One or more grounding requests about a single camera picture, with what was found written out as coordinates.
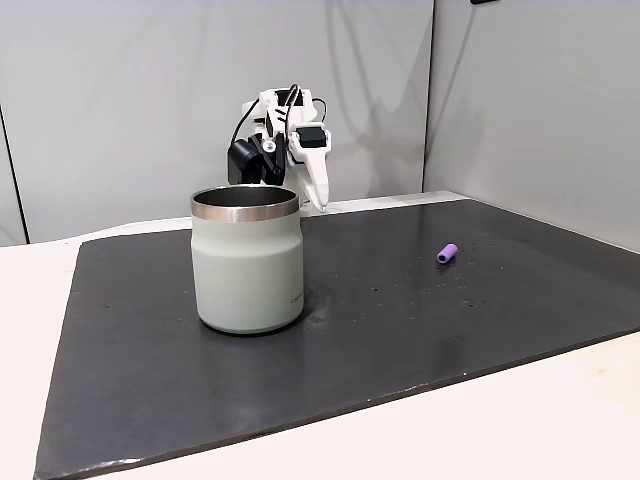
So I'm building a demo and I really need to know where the black camera box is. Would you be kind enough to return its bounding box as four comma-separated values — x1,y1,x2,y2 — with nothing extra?
227,139,264,187

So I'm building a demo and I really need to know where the pale green steel-rimmed cup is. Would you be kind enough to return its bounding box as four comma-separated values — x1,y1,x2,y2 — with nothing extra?
189,184,305,335

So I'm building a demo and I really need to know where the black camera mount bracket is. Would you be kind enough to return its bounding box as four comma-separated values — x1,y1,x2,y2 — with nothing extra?
249,130,290,189

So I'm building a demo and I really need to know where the black camera cable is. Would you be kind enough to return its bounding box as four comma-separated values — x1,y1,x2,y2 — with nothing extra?
230,85,300,145

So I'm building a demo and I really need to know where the dark grey table mat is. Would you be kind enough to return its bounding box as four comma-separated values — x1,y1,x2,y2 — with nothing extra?
32,198,640,480

